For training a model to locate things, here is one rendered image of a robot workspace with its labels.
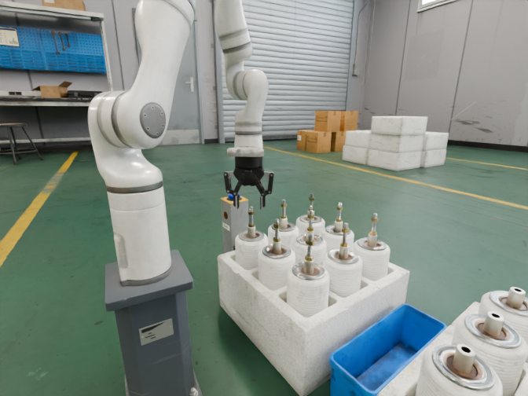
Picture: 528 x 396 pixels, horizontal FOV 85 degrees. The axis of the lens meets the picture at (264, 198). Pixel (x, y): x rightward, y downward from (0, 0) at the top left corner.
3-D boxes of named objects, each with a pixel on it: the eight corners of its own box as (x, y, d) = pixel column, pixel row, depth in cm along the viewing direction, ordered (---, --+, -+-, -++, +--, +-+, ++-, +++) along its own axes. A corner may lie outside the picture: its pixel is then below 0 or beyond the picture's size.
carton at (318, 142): (330, 152, 435) (331, 132, 427) (317, 153, 425) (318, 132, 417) (318, 150, 461) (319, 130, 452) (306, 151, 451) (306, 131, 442)
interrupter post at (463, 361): (467, 379, 40) (472, 359, 39) (448, 366, 42) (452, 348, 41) (474, 369, 41) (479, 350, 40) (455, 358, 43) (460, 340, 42)
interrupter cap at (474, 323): (512, 358, 43) (513, 354, 43) (456, 328, 49) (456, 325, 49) (526, 335, 47) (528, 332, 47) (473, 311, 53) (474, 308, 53)
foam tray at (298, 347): (302, 400, 63) (306, 331, 58) (219, 305, 93) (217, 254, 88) (401, 325, 84) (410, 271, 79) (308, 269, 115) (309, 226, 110)
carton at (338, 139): (346, 151, 450) (348, 131, 442) (335, 152, 440) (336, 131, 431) (334, 148, 476) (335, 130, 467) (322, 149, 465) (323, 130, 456)
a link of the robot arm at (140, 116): (174, -23, 46) (130, -13, 50) (123, 133, 41) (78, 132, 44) (205, 23, 54) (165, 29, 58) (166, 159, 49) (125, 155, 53)
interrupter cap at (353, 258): (329, 248, 77) (329, 246, 77) (359, 253, 75) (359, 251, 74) (325, 262, 70) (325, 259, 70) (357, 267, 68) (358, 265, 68)
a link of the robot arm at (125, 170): (75, 89, 45) (93, 196, 49) (119, 87, 41) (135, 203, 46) (125, 93, 53) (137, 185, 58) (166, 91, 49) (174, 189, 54)
